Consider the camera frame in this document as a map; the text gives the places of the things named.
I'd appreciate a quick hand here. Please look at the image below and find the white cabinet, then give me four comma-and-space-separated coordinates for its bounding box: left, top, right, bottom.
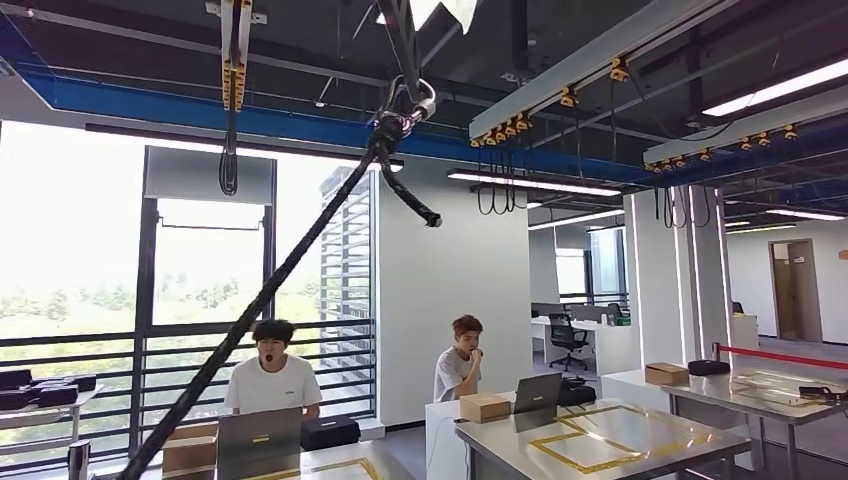
731, 311, 761, 352

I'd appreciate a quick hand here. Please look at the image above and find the black window frame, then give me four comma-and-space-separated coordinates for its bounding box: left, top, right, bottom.
129, 145, 278, 458

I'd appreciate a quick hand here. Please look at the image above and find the metal workbench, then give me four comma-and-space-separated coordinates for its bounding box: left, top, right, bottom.
454, 397, 753, 480
92, 440, 419, 480

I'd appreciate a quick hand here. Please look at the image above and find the black hanging cable loop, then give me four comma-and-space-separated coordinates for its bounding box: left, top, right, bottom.
654, 185, 713, 231
218, 105, 239, 197
475, 142, 529, 217

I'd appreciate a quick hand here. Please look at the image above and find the white office desk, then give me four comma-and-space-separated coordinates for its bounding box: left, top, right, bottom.
529, 316, 635, 378

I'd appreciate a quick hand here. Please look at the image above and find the white ceiling light panel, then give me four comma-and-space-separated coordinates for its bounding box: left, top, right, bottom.
374, 0, 480, 36

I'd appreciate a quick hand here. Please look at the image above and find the grey laptop yellow sticker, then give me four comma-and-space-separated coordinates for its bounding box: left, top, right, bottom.
216, 407, 304, 480

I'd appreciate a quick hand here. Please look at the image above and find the white table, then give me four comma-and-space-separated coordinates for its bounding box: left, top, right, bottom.
0, 385, 105, 458

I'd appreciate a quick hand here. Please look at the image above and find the white ceiling light strip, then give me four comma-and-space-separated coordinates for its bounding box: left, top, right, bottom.
702, 58, 848, 118
527, 209, 626, 232
766, 208, 847, 223
447, 168, 623, 198
725, 223, 798, 235

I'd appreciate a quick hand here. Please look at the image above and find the person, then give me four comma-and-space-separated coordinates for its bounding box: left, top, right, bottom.
433, 314, 486, 404
223, 319, 324, 423

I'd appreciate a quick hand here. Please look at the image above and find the white workbench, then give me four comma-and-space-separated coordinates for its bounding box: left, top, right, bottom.
601, 369, 672, 413
425, 390, 518, 480

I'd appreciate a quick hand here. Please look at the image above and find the black braided tether cable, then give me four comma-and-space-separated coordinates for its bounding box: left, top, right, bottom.
115, 115, 443, 480

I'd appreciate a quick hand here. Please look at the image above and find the dark balcony railing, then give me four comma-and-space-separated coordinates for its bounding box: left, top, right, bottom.
0, 319, 376, 475

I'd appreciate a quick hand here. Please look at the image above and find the brown wooden door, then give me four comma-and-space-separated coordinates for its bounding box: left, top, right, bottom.
768, 238, 824, 343

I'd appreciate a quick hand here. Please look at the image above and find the black bag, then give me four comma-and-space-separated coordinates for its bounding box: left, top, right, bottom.
558, 376, 598, 408

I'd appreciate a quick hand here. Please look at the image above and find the black flat device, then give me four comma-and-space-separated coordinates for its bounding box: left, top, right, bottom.
798, 386, 848, 403

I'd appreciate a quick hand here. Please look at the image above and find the grey roller blind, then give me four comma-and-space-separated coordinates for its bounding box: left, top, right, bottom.
144, 146, 276, 205

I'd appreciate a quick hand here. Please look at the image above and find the black office chair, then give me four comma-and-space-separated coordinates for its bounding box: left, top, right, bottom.
548, 312, 590, 373

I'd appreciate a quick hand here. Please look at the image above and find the grey slatted window guard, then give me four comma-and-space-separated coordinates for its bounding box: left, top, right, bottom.
319, 165, 376, 372

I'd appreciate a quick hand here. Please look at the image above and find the yellow table tape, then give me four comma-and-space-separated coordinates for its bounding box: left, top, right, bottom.
730, 370, 848, 409
528, 404, 715, 476

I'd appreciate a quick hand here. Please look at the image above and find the metal table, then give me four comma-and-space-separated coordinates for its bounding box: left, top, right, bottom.
662, 367, 848, 480

